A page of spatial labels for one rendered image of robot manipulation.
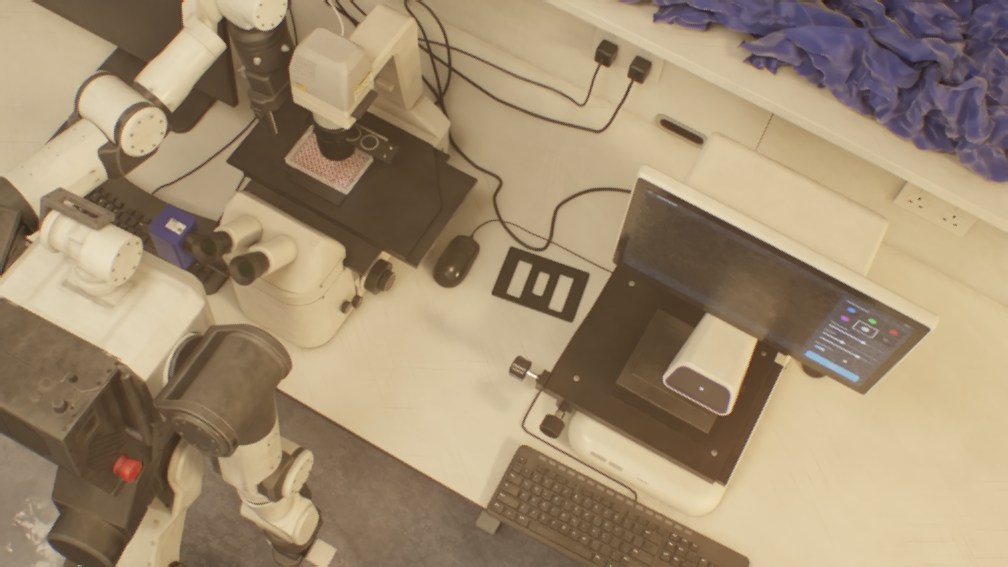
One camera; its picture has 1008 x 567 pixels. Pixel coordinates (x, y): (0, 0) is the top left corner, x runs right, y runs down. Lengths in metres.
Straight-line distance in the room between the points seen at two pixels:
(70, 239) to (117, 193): 0.80
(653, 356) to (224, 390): 0.78
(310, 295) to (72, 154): 0.45
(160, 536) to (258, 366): 0.61
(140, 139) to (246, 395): 0.43
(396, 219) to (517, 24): 0.58
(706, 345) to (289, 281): 0.67
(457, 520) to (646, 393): 0.96
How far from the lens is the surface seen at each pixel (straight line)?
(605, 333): 1.92
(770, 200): 1.62
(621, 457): 1.90
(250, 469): 1.56
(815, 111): 1.74
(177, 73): 1.66
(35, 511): 2.83
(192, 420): 1.37
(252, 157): 1.97
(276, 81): 1.80
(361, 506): 2.68
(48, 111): 2.38
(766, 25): 1.69
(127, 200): 2.19
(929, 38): 1.69
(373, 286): 1.98
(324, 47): 1.66
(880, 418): 2.12
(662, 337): 1.87
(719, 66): 1.75
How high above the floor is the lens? 2.58
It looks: 63 degrees down
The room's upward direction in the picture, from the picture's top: 10 degrees clockwise
